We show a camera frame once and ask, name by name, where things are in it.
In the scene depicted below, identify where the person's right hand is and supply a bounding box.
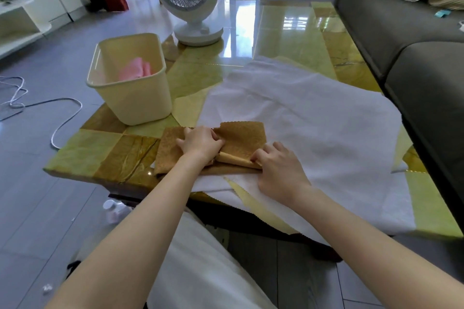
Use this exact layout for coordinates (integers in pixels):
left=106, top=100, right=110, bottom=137
left=250, top=141, right=312, bottom=208

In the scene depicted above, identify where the person's left hand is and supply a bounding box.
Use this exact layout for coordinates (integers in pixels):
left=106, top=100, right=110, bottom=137
left=176, top=126, right=226, bottom=167

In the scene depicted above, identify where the brown patterned cloth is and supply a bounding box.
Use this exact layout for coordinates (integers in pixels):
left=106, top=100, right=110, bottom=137
left=154, top=121, right=268, bottom=176

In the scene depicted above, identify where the person's right forearm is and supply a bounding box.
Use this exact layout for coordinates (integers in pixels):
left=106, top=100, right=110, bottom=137
left=291, top=186, right=464, bottom=309

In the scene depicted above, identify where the person's left forearm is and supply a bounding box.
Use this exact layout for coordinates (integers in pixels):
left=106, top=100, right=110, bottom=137
left=45, top=155, right=218, bottom=309

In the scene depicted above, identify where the yellow cloth with zigzag edge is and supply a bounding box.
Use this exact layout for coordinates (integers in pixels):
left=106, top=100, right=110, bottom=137
left=224, top=176, right=298, bottom=235

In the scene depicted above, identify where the large white cloth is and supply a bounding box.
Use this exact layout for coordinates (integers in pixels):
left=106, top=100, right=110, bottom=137
left=150, top=55, right=417, bottom=246

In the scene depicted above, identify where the cream plastic bin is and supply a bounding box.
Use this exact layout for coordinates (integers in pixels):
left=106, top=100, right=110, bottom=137
left=86, top=33, right=173, bottom=126

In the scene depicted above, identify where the pink cloth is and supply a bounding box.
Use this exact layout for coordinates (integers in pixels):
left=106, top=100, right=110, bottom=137
left=117, top=57, right=153, bottom=81

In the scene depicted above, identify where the person's white skirt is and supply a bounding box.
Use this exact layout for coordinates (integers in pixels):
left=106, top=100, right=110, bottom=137
left=146, top=207, right=277, bottom=309

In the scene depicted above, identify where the white plastic bottle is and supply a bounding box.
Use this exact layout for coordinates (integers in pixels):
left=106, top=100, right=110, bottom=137
left=103, top=199, right=132, bottom=226

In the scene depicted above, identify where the grey sofa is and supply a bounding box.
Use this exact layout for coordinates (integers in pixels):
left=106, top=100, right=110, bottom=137
left=335, top=0, right=464, bottom=213

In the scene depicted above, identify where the white low shelf unit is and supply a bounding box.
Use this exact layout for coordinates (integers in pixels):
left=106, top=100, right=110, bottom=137
left=0, top=0, right=52, bottom=60

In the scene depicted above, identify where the white cable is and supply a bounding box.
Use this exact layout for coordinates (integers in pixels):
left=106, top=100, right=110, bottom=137
left=0, top=76, right=83, bottom=149

